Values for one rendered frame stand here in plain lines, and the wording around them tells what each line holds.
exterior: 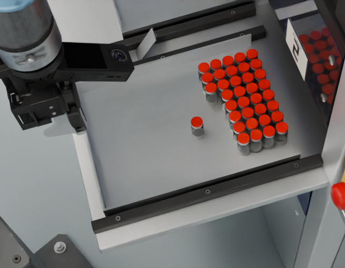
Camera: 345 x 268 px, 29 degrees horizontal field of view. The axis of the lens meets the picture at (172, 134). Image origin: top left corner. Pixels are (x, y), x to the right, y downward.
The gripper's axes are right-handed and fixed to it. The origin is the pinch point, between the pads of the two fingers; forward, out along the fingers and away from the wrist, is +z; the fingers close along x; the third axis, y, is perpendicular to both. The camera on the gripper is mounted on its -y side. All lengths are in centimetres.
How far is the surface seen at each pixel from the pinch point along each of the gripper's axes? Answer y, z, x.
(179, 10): -21.7, 21.4, -31.9
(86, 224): 16, 110, -32
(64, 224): 23, 110, -34
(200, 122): -17.8, 16.8, -4.3
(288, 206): -36, 61, -1
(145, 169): -6.5, 21.4, -0.9
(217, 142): -19.9, 21.4, -1.9
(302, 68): -35.3, 8.7, -4.0
